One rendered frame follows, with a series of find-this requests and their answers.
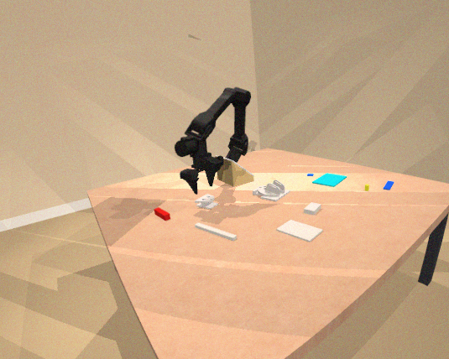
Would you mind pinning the small white rectangular block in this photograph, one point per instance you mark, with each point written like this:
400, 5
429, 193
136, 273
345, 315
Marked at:
312, 208

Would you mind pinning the white flat bar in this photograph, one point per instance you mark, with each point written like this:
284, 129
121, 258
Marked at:
216, 231

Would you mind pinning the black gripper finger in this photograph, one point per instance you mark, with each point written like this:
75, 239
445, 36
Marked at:
210, 176
192, 184

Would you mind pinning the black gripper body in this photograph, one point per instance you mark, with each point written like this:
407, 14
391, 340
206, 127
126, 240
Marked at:
191, 174

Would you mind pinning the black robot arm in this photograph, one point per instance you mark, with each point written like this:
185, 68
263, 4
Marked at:
205, 122

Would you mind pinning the red rectangular block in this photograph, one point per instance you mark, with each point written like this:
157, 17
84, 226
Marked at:
162, 214

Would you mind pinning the blue flat rectangular block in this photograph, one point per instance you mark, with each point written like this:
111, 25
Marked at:
388, 185

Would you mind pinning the cyan flat square plate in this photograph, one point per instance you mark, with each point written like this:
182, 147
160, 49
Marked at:
331, 180

